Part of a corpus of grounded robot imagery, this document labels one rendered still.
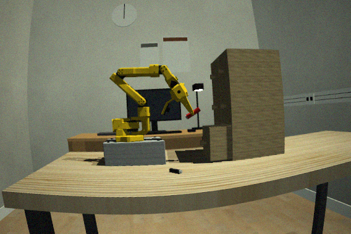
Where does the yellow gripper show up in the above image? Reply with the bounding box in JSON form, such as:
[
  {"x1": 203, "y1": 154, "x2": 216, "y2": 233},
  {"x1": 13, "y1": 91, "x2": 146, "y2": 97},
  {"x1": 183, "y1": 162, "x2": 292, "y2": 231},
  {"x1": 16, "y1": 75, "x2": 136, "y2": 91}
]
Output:
[{"x1": 161, "y1": 83, "x2": 194, "y2": 115}]

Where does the red aa battery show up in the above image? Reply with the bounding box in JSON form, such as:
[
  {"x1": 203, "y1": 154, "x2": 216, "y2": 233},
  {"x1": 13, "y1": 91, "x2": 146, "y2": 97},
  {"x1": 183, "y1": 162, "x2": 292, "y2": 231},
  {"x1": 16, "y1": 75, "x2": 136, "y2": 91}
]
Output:
[{"x1": 185, "y1": 107, "x2": 201, "y2": 119}]

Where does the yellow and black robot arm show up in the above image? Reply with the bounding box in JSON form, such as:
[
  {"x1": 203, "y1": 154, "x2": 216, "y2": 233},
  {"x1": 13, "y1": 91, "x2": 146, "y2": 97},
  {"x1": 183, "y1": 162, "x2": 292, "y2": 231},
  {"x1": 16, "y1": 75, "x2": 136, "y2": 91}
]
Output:
[{"x1": 109, "y1": 64, "x2": 179, "y2": 142}]

